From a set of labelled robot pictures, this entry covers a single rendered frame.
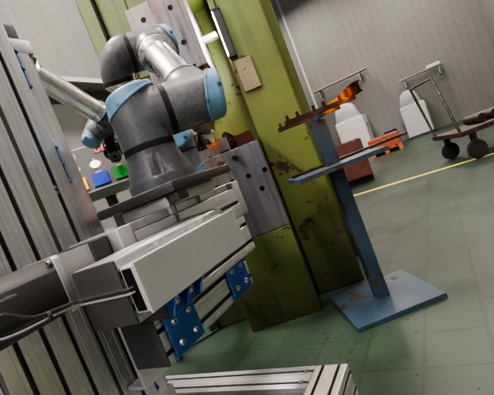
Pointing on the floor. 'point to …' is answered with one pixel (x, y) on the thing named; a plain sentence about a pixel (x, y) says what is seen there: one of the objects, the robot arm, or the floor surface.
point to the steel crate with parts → (358, 175)
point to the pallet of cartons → (387, 141)
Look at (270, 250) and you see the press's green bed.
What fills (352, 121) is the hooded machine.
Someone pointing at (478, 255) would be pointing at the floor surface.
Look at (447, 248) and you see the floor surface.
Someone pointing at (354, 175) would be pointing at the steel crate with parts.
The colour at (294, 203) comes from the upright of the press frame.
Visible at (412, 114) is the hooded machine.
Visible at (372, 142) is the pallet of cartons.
